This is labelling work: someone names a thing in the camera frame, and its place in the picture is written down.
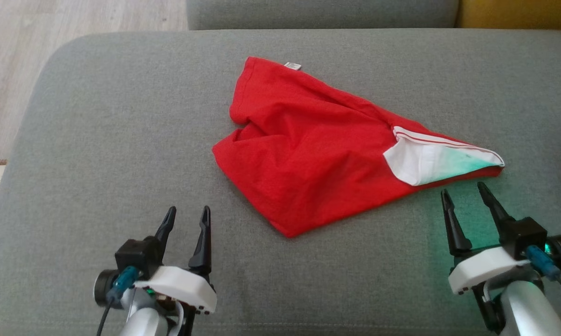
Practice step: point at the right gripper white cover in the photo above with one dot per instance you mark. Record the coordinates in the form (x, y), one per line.
(483, 268)

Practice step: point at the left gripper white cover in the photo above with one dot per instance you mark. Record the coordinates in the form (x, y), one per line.
(182, 287)

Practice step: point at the red white sports shorts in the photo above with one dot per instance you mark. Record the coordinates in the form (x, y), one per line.
(308, 154)

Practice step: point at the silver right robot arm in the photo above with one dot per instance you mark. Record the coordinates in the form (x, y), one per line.
(527, 312)

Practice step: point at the grey sofa seat cushion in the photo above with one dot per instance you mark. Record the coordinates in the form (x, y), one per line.
(121, 140)

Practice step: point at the yellow sofa cushion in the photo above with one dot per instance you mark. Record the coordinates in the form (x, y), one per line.
(518, 13)

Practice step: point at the grey sofa back cushion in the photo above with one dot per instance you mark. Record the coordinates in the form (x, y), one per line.
(322, 11)

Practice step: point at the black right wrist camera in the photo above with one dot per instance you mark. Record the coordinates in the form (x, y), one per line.
(522, 235)

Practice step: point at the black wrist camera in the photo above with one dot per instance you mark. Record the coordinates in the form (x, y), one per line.
(138, 256)
(522, 235)

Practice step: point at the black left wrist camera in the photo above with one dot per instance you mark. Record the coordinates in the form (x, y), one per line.
(138, 256)

